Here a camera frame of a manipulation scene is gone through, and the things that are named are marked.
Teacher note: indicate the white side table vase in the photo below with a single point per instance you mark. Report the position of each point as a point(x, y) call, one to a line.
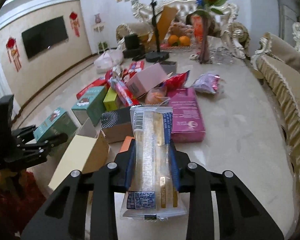
point(100, 36)

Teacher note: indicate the orange box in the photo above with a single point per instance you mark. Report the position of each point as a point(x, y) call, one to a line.
point(126, 144)

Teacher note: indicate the red snack bag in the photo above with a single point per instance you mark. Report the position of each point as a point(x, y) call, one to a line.
point(176, 81)

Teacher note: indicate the red toothpaste box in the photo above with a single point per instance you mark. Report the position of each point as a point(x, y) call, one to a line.
point(98, 82)

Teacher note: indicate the purple foil snack bag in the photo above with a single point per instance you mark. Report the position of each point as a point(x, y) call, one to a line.
point(207, 83)

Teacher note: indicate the wall mounted black television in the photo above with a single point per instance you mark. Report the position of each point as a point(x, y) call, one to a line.
point(43, 36)

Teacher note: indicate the pink cardboard box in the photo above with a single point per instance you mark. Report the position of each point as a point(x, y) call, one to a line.
point(143, 81)

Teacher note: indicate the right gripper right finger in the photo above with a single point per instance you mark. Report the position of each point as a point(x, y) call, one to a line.
point(240, 214)

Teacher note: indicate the rose vase bouquet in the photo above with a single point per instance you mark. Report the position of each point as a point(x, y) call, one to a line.
point(206, 17)

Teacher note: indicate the black dotted box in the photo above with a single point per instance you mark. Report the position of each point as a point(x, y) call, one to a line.
point(116, 125)

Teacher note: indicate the red chinese knot decoration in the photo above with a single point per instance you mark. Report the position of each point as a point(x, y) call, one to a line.
point(74, 22)

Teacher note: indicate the magenta flat box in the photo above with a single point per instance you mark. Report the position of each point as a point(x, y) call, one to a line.
point(188, 124)

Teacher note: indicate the cream box silver end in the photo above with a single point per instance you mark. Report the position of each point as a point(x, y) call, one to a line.
point(87, 152)

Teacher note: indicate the beige fringed sofa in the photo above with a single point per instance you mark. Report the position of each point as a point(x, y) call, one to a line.
point(279, 64)

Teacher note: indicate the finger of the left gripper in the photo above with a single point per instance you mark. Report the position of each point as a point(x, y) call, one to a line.
point(54, 141)

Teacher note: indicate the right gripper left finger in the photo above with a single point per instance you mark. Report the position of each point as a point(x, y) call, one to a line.
point(63, 215)

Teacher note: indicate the lime green small box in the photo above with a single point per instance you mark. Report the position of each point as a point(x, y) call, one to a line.
point(111, 100)

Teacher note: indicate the orange pastry clear packet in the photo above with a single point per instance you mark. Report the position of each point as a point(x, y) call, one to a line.
point(157, 96)

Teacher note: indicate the red fuzzy left sleeve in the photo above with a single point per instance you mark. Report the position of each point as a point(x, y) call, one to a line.
point(15, 210)

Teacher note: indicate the red blue long wrapper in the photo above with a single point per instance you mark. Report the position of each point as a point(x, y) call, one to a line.
point(123, 92)

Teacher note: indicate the red blue glove box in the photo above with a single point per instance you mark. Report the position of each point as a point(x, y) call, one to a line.
point(134, 67)

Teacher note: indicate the teal green carton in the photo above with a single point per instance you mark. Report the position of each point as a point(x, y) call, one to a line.
point(56, 123)

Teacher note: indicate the fruit plate with oranges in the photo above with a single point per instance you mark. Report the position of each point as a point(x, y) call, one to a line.
point(179, 35)

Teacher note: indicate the clear snack wrapper pack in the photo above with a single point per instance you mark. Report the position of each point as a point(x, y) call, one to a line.
point(152, 195)

